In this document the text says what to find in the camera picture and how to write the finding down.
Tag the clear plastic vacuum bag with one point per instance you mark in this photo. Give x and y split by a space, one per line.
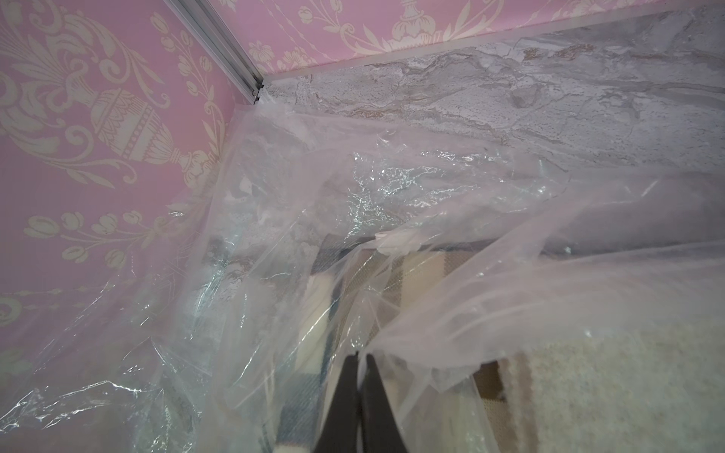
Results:
161 317

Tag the cream fuzzy scarf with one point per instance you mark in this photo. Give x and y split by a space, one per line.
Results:
649 391

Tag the beige plaid scarf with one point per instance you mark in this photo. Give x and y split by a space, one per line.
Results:
353 292

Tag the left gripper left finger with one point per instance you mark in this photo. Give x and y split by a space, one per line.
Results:
340 430

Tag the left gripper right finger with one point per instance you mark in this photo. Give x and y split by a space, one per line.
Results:
380 433

